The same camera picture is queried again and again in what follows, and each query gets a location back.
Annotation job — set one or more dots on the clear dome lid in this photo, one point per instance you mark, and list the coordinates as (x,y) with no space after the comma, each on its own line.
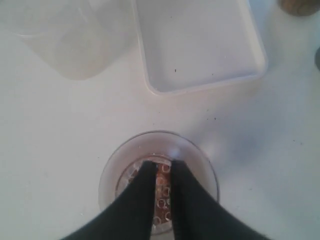
(195,160)

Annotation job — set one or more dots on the white rectangular tray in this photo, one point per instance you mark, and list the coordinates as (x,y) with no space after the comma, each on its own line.
(195,45)

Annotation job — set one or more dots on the translucent lidded plastic container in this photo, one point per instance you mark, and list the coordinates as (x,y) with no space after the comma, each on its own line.
(77,38)

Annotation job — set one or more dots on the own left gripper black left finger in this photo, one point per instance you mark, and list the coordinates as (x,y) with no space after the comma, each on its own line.
(130,216)

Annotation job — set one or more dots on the round wooden bowl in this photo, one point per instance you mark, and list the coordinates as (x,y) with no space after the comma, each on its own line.
(299,8)

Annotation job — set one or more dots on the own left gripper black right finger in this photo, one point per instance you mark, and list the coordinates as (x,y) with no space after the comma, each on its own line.
(197,216)

